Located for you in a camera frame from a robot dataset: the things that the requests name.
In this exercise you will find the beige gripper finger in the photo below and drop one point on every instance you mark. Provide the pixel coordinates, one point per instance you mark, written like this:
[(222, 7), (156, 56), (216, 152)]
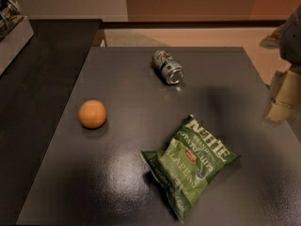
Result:
[(285, 95)]

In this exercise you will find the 7up soda can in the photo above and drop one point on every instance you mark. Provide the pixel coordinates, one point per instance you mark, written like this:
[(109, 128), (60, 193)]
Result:
[(170, 69)]

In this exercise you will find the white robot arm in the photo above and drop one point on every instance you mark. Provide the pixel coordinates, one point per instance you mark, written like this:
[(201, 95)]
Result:
[(287, 39)]

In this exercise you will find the green Kettle chips bag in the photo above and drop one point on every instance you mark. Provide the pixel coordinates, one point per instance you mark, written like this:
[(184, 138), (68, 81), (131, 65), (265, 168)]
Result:
[(190, 162)]

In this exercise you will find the orange fruit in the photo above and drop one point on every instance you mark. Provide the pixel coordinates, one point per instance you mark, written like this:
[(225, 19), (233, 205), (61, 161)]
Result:
[(92, 114)]

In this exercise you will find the black side counter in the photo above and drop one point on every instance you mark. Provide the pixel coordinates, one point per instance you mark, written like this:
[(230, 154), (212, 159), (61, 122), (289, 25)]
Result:
[(34, 90)]

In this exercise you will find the white tray with snack bags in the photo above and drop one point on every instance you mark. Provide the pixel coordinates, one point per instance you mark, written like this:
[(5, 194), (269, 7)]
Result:
[(15, 31)]

